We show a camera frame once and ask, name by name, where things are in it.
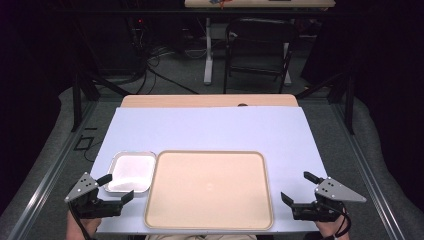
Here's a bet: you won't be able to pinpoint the black horizontal crossbar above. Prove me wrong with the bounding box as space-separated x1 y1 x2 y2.
49 7 334 16

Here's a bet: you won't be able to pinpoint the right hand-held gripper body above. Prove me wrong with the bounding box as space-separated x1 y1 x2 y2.
291 176 367 223

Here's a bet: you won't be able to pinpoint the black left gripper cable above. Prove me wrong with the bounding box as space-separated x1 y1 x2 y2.
67 201 94 240

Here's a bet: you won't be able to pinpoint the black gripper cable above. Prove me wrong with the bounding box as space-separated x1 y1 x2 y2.
67 201 94 240
328 199 353 240

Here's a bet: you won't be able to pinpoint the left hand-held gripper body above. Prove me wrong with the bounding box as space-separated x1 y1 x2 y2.
64 172 124 220

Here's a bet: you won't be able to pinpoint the black metal frame stand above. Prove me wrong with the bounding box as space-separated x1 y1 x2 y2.
70 64 133 133
295 66 357 136

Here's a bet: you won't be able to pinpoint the person's left hand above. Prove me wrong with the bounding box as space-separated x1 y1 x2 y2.
65 211 102 240

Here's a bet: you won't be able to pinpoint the black folding chair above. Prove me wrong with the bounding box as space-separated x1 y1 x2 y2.
223 17 300 95

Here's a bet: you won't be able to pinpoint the wooden table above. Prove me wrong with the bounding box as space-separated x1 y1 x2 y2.
120 93 300 109

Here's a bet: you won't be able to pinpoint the beige plastic tray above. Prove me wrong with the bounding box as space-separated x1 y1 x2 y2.
143 149 275 232

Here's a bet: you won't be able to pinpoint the black floor cables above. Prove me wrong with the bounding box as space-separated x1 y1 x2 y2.
128 19 201 96

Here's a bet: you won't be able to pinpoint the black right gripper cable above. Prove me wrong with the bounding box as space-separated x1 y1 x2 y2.
328 199 353 240

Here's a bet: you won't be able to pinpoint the aluminium rail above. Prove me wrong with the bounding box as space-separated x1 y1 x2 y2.
332 101 407 240
6 99 98 240

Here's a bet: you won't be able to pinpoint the white foil-rimmed container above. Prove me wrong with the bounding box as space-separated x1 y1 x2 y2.
103 150 158 195

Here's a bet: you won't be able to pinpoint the person's right hand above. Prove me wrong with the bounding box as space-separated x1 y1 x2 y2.
314 219 351 240

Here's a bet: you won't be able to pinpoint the pale blue table board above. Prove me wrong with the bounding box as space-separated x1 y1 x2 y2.
89 106 328 235

